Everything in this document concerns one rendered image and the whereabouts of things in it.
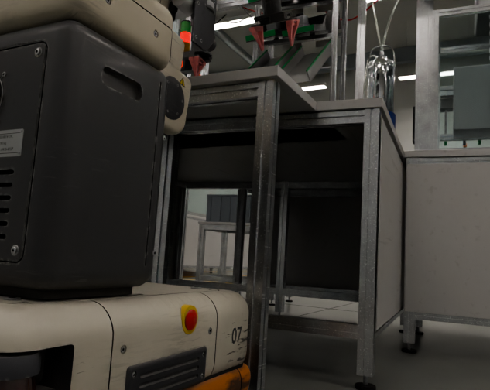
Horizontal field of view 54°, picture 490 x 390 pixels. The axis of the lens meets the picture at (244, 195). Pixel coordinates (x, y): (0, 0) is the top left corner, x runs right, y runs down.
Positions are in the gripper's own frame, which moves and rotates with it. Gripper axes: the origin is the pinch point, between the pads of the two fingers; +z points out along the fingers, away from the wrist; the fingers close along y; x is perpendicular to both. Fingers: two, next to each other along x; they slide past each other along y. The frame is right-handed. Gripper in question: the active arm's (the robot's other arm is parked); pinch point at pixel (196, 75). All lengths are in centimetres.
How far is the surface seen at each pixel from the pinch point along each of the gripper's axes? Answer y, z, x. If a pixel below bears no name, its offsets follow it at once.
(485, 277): -108, 72, -57
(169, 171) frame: -1.1, 42.3, 15.3
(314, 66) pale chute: -48.3, 1.0, -0.4
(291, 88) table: -53, 24, 38
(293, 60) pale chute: -37.3, -6.6, -9.8
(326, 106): -58, 22, 17
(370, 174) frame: -71, 44, 15
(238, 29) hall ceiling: 360, -470, -807
